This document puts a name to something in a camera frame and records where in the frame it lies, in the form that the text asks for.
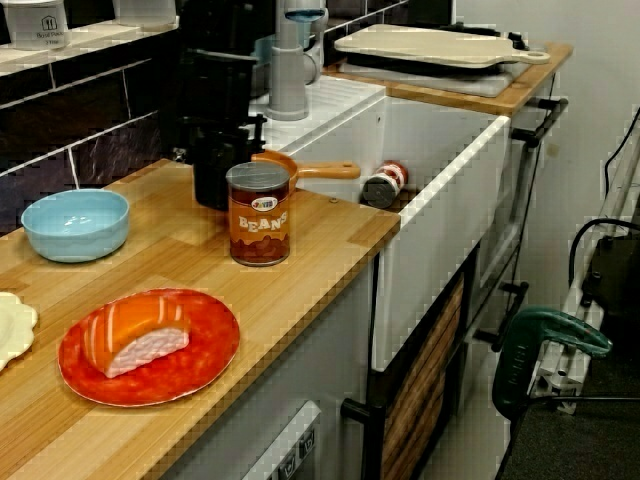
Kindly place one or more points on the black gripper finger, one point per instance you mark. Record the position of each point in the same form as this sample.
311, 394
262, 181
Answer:
207, 175
235, 150

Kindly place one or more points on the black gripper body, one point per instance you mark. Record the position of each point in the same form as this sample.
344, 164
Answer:
220, 90

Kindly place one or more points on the orange beans toy can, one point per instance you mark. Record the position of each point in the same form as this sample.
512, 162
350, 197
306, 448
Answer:
380, 190
257, 225

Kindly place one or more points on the orange toy frying pan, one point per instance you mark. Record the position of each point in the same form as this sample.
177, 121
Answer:
325, 171

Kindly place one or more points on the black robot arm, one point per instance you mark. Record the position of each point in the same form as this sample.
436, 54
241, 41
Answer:
215, 30

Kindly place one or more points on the grey toy faucet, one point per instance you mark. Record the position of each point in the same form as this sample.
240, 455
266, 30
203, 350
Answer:
287, 75

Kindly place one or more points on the plain white jar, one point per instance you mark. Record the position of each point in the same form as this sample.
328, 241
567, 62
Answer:
145, 12

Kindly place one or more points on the light blue bowl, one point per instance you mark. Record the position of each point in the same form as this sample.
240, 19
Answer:
75, 225

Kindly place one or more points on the salmon sushi toy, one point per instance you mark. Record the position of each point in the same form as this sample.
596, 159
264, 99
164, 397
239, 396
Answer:
135, 330

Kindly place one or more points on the red round plate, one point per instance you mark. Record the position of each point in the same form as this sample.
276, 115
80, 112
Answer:
200, 350

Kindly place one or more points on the white labelled jar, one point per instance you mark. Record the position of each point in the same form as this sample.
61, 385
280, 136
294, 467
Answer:
35, 25

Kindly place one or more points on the cream cutting board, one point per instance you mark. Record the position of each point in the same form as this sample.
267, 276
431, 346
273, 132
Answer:
425, 45

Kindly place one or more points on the white toy kitchen cabinet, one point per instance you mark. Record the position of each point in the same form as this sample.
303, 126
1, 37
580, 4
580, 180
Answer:
325, 360

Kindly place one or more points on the white toy sink unit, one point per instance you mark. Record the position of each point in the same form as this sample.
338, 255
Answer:
440, 240

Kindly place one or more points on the white black toy hob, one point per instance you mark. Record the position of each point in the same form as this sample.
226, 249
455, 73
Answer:
450, 82

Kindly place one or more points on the cream scalloped plate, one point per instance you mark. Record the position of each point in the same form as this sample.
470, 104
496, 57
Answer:
12, 330

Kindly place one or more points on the wooden slat crate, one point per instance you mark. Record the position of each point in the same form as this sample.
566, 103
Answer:
425, 380

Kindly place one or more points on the green power drill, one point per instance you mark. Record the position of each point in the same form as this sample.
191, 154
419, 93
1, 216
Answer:
520, 350

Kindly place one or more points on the black device box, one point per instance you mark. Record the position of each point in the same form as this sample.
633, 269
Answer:
615, 290

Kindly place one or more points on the aluminium extrusion frame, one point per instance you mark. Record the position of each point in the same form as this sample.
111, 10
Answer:
555, 370

